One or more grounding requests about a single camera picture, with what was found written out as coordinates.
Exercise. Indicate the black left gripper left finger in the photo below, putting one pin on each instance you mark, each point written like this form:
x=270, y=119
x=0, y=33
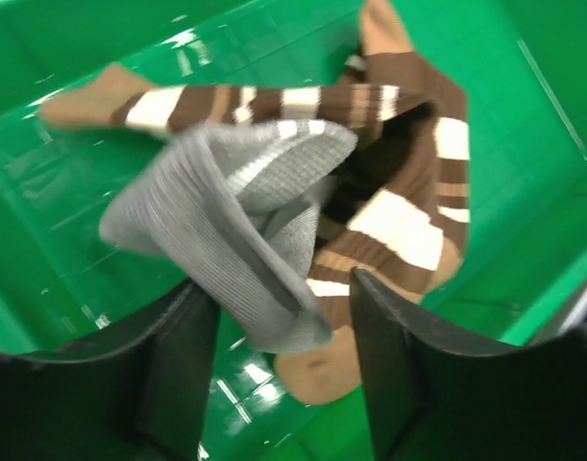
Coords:
x=135, y=390

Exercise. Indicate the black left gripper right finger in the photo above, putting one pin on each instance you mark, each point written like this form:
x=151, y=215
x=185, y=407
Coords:
x=436, y=391

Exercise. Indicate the grey sock white stripes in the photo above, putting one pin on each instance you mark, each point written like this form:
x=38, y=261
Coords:
x=237, y=209

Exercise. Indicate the brown cream striped sock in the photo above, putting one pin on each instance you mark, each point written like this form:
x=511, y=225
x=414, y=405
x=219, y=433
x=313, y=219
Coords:
x=118, y=97

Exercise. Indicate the green plastic tray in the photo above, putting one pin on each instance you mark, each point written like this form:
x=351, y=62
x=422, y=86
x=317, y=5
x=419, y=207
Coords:
x=523, y=64

